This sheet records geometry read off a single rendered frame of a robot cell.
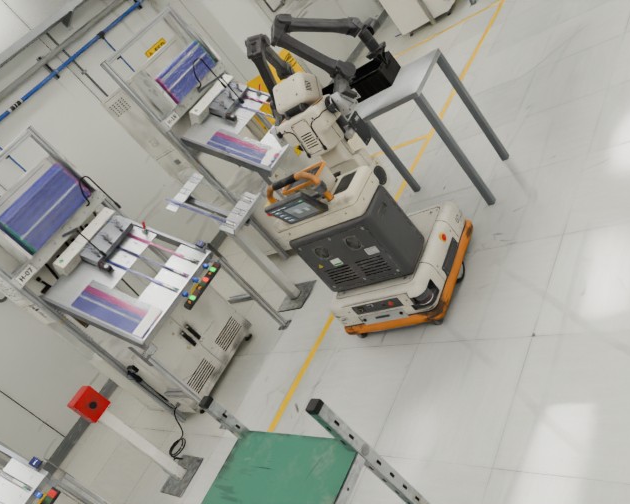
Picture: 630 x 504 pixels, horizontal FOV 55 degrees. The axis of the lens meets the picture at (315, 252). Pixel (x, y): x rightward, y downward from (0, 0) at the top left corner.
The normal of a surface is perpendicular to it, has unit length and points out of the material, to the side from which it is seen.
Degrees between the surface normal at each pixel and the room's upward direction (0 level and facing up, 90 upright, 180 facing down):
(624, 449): 0
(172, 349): 90
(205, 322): 90
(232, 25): 90
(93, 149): 90
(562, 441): 0
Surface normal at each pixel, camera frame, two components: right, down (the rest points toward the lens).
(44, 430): 0.66, -0.16
